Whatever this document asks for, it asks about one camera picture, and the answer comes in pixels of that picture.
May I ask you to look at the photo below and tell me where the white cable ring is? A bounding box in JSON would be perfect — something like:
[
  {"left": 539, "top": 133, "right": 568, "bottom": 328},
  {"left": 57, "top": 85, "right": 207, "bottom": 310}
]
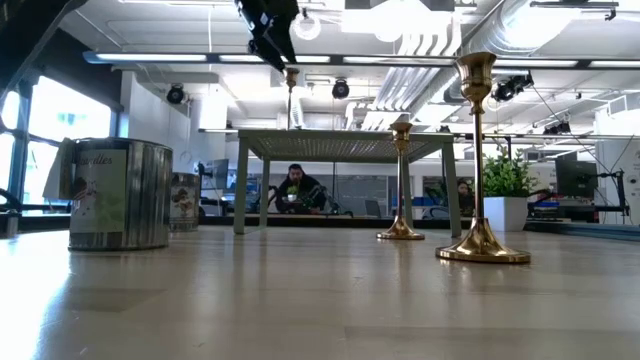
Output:
[{"left": 293, "top": 6, "right": 323, "bottom": 42}]

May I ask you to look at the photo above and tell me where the black ceiling camera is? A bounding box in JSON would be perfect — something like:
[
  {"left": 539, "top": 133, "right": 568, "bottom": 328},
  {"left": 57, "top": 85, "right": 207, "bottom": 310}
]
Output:
[
  {"left": 542, "top": 119, "right": 573, "bottom": 136},
  {"left": 491, "top": 72, "right": 534, "bottom": 103},
  {"left": 331, "top": 77, "right": 351, "bottom": 101},
  {"left": 165, "top": 83, "right": 187, "bottom": 106}
]

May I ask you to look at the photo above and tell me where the pale green perforated table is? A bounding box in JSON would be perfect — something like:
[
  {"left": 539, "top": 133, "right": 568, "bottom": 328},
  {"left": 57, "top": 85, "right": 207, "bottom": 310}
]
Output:
[{"left": 232, "top": 128, "right": 463, "bottom": 239}]

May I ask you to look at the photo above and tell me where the potted plant white pot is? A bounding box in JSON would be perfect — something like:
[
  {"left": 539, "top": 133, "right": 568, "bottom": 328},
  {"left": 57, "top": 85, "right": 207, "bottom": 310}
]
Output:
[{"left": 481, "top": 147, "right": 540, "bottom": 233}]

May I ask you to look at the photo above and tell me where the black computer monitor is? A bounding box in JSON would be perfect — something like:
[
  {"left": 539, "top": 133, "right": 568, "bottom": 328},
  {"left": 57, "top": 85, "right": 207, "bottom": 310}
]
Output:
[{"left": 554, "top": 151, "right": 600, "bottom": 200}]

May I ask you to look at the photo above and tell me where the person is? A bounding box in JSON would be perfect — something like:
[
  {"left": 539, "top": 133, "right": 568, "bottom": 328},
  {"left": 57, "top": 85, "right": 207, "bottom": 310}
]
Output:
[
  {"left": 273, "top": 163, "right": 329, "bottom": 216},
  {"left": 453, "top": 178, "right": 477, "bottom": 219}
]

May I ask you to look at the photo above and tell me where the long ceiling light bar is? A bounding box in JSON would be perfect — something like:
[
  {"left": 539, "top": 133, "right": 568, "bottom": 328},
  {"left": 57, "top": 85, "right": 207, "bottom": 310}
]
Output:
[{"left": 83, "top": 49, "right": 640, "bottom": 70}]

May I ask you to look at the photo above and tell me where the bright ceiling light panel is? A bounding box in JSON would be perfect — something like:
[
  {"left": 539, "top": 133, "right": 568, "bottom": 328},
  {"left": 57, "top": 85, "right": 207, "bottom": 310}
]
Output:
[{"left": 341, "top": 0, "right": 455, "bottom": 44}]

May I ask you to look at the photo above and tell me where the brass candlestick holder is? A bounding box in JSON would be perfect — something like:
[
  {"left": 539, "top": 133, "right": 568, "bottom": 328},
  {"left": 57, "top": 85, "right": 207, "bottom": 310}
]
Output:
[
  {"left": 376, "top": 121, "right": 426, "bottom": 242},
  {"left": 434, "top": 51, "right": 532, "bottom": 265},
  {"left": 283, "top": 67, "right": 301, "bottom": 132}
]

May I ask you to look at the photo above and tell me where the black aluminium rig frame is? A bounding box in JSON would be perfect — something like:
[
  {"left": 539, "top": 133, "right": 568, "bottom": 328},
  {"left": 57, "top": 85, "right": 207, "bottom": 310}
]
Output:
[{"left": 0, "top": 212, "right": 640, "bottom": 241}]

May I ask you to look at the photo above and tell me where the silver ventilation duct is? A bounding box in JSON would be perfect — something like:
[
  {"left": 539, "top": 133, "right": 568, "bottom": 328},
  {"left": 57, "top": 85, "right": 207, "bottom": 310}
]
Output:
[{"left": 439, "top": 0, "right": 596, "bottom": 104}]

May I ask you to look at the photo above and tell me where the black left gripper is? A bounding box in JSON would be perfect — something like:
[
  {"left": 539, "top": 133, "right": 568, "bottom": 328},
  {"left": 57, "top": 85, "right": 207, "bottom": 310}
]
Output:
[{"left": 233, "top": 0, "right": 300, "bottom": 74}]

